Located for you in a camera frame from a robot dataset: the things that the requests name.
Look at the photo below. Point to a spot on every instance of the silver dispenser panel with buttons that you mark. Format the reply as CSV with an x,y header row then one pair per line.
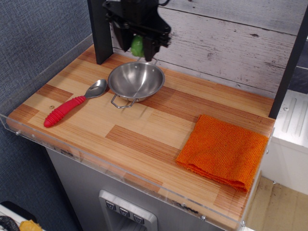
x,y
122,215

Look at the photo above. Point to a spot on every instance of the silver metal bowl with handles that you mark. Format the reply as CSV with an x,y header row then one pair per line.
x,y
134,82

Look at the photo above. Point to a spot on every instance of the grey toy fridge cabinet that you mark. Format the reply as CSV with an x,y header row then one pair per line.
x,y
82,185

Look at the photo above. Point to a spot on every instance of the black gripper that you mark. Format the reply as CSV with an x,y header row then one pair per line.
x,y
139,17

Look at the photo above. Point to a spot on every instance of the green yellow toy corn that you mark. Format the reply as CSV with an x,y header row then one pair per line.
x,y
137,46

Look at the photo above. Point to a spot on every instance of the black and yellow object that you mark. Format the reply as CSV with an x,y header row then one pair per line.
x,y
15,218

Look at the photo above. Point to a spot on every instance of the right black upright post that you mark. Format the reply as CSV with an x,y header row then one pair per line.
x,y
290,68

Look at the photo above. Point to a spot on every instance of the white ribbed toy counter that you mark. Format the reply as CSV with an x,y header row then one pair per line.
x,y
286,159

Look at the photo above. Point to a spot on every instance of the clear acrylic table guard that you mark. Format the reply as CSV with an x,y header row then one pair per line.
x,y
225,80

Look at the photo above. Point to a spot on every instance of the orange folded cloth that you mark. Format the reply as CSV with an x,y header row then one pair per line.
x,y
223,152

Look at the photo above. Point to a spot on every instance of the black upright post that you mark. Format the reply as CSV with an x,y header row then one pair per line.
x,y
101,33
290,68

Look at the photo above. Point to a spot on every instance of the red handled metal spoon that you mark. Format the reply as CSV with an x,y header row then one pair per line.
x,y
95,90

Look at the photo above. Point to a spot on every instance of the left black upright post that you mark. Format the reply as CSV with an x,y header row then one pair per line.
x,y
101,33

